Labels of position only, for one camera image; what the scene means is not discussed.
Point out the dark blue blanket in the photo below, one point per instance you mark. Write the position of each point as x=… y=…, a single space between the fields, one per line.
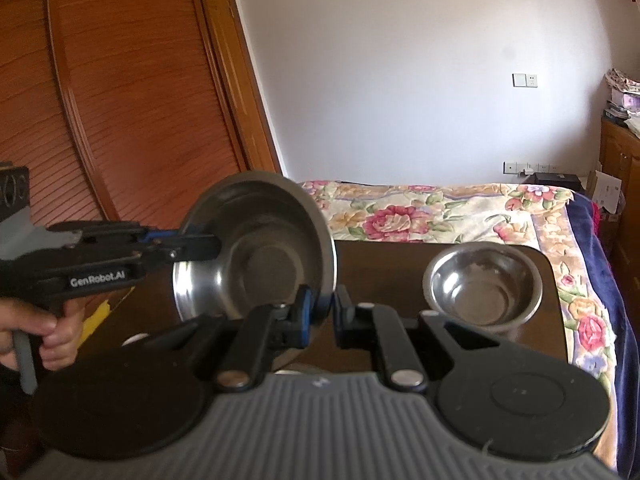
x=595 y=260

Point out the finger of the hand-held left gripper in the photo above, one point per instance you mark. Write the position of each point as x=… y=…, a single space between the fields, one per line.
x=197 y=250
x=162 y=234

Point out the medium stainless steel bowl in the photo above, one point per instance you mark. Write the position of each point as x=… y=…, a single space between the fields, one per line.
x=270 y=260

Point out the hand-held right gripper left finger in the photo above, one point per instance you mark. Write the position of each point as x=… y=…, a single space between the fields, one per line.
x=305 y=317

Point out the white cardboard box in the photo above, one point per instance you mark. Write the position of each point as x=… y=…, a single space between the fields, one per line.
x=606 y=192

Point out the brown wooden slatted wardrobe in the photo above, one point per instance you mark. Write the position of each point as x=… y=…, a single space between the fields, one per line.
x=125 y=100

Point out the white wall switch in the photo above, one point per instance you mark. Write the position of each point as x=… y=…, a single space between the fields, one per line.
x=525 y=80

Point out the small stainless steel bowl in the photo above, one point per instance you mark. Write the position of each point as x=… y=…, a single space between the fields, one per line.
x=482 y=290

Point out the white wall socket strip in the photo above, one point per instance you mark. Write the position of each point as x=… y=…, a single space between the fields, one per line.
x=525 y=167

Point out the yellow striped object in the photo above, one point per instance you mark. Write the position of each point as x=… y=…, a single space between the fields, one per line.
x=96 y=317

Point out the pile of folded items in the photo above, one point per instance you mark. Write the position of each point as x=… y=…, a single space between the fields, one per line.
x=625 y=100

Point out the floral bed blanket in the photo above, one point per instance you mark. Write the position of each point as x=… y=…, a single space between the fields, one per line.
x=450 y=215

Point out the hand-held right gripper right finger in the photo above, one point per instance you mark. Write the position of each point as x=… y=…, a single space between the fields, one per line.
x=344 y=317

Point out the person's left hand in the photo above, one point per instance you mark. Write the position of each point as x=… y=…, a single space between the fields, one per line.
x=55 y=332

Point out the wooden cabinet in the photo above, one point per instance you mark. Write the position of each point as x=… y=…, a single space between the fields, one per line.
x=622 y=185

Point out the black box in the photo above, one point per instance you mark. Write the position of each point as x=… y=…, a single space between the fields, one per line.
x=556 y=180

